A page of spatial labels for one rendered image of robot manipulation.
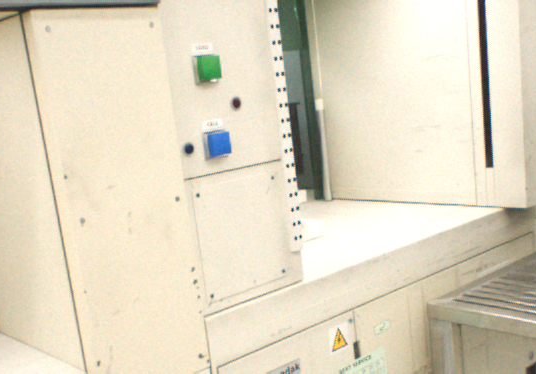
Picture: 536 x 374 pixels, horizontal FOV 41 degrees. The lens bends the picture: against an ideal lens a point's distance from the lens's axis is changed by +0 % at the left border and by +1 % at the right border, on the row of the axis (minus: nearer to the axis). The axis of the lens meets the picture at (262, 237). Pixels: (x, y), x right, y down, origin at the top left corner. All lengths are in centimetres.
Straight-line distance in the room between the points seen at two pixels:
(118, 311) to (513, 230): 93
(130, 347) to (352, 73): 100
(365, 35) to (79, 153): 97
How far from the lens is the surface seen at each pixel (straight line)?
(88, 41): 88
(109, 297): 90
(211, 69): 96
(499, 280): 142
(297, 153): 179
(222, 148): 97
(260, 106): 103
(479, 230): 147
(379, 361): 126
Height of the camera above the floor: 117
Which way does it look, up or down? 12 degrees down
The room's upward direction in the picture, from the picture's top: 7 degrees counter-clockwise
